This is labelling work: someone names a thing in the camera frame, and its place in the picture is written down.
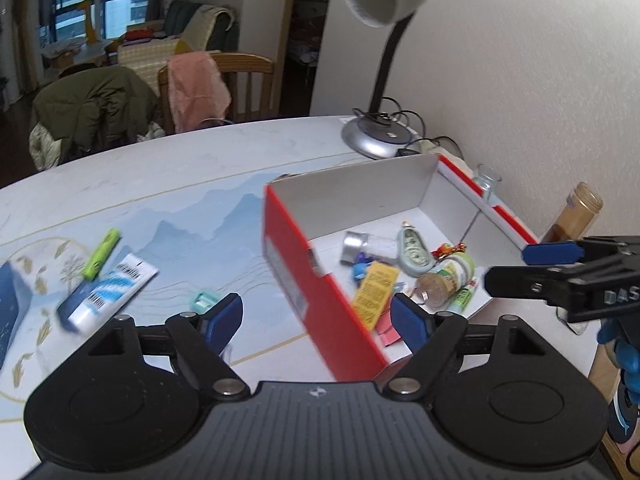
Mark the white green rag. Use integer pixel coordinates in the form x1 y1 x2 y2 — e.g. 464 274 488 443
416 139 452 156

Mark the clear drinking glass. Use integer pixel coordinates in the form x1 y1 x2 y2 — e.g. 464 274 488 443
473 164 502 203

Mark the green highlighter marker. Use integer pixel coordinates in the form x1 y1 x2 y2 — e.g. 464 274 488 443
81 229 120 281

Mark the grey-green correction tape dispenser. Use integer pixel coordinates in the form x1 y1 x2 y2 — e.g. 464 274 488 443
397 222 435 278

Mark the black lamp cable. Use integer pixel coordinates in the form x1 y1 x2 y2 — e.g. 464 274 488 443
351 96 467 162

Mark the white blue cream tube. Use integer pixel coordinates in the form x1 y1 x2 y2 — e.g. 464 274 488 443
56 254 158 336

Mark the white desk lamp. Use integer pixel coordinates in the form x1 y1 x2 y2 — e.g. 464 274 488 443
341 0 428 159

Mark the yellow small carton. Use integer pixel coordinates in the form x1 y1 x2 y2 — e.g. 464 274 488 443
352 261 399 330

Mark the green label glue stick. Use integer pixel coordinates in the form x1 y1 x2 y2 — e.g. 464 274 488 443
446 276 480 314

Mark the sofa with blanket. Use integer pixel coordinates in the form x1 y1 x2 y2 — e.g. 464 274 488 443
117 0 239 96

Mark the brown glass bottle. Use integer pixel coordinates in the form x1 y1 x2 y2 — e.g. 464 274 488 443
540 182 603 243

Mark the blue gloved hand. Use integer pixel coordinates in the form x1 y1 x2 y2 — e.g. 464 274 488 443
597 318 640 404

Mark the olive green jacket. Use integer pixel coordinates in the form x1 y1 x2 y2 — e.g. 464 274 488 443
29 66 166 171

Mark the orange red keychain charm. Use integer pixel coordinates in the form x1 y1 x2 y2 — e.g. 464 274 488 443
432 242 466 261

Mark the wooden chair with pink cloth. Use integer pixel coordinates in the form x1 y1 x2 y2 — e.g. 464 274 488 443
157 51 274 134

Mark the blue landscape table mat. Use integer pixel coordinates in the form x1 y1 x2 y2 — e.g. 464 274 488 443
1 155 352 428

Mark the green lid spice jar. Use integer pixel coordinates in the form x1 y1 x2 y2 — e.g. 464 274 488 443
413 252 475 310

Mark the red cardboard box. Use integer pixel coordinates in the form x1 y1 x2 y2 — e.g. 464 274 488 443
262 154 536 382

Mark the pink blue figurine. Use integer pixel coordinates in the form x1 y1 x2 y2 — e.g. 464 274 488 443
352 252 373 285

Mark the pink cloth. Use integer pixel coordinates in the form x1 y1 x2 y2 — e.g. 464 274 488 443
167 51 231 133

